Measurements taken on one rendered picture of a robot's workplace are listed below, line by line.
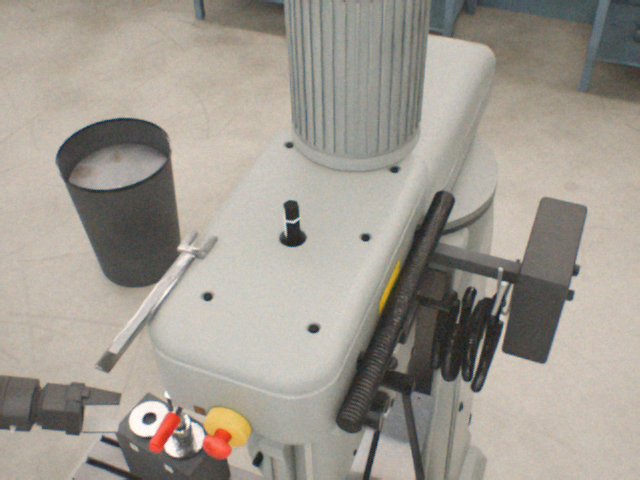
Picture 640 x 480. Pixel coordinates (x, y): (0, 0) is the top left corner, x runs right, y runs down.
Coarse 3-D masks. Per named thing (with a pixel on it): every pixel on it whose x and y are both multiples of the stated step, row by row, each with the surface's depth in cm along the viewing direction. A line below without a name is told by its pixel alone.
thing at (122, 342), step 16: (192, 240) 106; (208, 240) 105; (192, 256) 103; (176, 272) 101; (160, 288) 100; (144, 304) 98; (160, 304) 98; (144, 320) 96; (128, 336) 94; (112, 352) 93; (96, 368) 91; (112, 368) 92
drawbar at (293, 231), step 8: (288, 200) 103; (288, 208) 102; (296, 208) 102; (288, 216) 103; (296, 216) 103; (288, 224) 104; (296, 224) 104; (288, 232) 105; (296, 232) 105; (288, 240) 106; (296, 240) 106
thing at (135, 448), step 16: (144, 400) 182; (160, 400) 181; (128, 416) 179; (144, 416) 178; (160, 416) 177; (128, 432) 176; (144, 432) 174; (128, 448) 179; (144, 448) 173; (176, 448) 171; (192, 448) 171; (128, 464) 186; (144, 464) 180; (160, 464) 173; (176, 464) 170; (192, 464) 170; (208, 464) 174; (224, 464) 182
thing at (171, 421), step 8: (176, 408) 109; (168, 416) 108; (176, 416) 108; (160, 424) 107; (168, 424) 107; (176, 424) 108; (160, 432) 106; (168, 432) 107; (152, 440) 106; (160, 440) 105; (152, 448) 106; (160, 448) 105
